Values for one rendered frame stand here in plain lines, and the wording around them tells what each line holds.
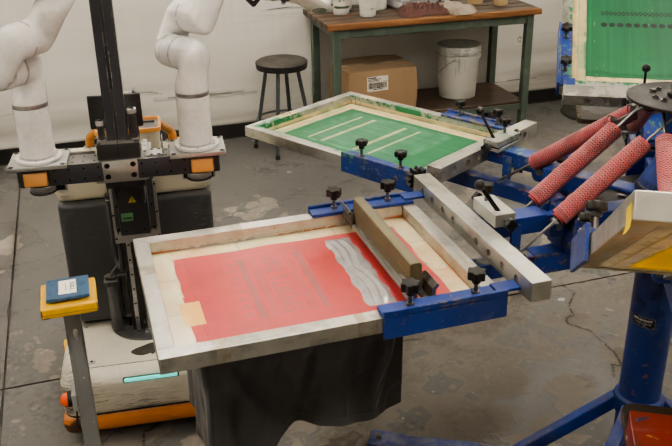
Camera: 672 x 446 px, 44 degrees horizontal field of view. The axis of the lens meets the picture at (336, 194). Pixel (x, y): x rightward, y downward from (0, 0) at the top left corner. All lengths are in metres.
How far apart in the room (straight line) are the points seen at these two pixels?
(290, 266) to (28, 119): 0.82
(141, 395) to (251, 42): 3.29
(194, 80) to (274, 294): 0.68
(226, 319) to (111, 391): 1.18
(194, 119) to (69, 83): 3.40
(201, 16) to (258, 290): 0.79
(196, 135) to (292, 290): 0.61
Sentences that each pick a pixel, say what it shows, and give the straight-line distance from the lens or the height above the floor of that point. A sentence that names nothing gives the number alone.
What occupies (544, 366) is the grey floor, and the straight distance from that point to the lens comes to 3.49.
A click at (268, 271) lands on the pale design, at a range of 2.11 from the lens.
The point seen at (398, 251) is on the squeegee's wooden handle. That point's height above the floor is 1.06.
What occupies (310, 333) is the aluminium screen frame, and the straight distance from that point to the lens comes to 1.80.
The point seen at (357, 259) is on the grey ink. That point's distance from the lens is 2.14.
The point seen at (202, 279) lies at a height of 0.95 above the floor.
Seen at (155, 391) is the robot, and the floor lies 0.19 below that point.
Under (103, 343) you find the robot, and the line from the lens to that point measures 3.18.
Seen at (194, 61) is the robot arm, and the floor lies 1.40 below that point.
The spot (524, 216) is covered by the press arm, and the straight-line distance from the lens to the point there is 2.22.
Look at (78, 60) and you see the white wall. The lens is 5.71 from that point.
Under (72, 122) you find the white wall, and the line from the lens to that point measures 5.81.
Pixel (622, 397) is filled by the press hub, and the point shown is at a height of 0.36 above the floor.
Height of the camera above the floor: 1.96
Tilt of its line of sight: 23 degrees down
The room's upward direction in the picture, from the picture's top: 1 degrees counter-clockwise
